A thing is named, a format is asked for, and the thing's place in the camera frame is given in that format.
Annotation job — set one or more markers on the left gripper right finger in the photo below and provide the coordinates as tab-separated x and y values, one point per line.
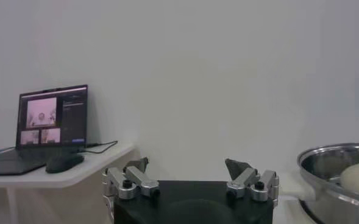
243	179

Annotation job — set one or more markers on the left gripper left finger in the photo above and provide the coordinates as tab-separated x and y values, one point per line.
142	181

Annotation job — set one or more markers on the steel steamer basket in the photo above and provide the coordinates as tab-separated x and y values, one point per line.
319	161

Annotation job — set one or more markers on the white side table with mouse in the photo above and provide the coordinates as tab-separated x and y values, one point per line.
100	161

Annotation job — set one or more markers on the white electric cooker base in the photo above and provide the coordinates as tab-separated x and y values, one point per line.
290	188

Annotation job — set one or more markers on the black computer mouse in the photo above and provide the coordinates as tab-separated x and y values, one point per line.
64	162

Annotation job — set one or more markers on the black laptop with mouse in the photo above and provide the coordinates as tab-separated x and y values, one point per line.
54	121

